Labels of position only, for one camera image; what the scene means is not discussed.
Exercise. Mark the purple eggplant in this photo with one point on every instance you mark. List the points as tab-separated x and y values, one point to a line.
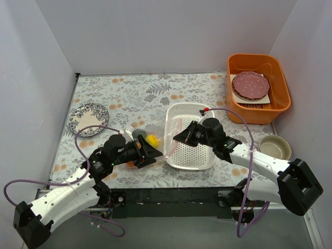
138	132

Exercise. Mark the beige ceramic bowl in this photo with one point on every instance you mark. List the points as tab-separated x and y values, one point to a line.
275	146

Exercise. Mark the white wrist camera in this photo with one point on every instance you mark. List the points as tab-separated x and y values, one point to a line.
203	114
127	133

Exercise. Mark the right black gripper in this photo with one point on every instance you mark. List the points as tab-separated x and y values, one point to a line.
193	133

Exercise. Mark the floral tablecloth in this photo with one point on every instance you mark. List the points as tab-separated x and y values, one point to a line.
142	101

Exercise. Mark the orange plastic tub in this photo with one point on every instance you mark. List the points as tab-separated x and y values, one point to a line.
270	68

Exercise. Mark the aluminium frame rail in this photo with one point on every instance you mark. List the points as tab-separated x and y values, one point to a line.
279	228

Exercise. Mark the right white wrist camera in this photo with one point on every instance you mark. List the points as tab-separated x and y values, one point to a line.
203	114

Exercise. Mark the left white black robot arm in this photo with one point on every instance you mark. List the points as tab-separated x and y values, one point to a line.
35	221

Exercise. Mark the blue floral plate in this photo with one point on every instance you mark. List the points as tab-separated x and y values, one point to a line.
86	119

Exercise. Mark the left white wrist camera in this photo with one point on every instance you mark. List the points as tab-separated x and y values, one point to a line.
127	133

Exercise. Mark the orange fruit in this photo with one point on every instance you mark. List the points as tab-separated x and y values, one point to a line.
131	164

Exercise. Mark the clear zip top bag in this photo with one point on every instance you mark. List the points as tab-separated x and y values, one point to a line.
158	137

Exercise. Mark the white square plate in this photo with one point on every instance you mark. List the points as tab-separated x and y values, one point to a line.
240	100

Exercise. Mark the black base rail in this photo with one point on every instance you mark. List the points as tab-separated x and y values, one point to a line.
173	202

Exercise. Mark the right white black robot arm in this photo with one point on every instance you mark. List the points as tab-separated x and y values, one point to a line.
291	183

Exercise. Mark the white perforated plastic basket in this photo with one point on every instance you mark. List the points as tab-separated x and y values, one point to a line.
180	156

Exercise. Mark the pink polka dot plate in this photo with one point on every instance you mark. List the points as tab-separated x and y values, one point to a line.
250	85

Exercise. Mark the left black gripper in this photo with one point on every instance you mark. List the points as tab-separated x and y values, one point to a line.
140	151

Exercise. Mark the yellow fruit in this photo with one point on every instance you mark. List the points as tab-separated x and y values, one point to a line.
153	140

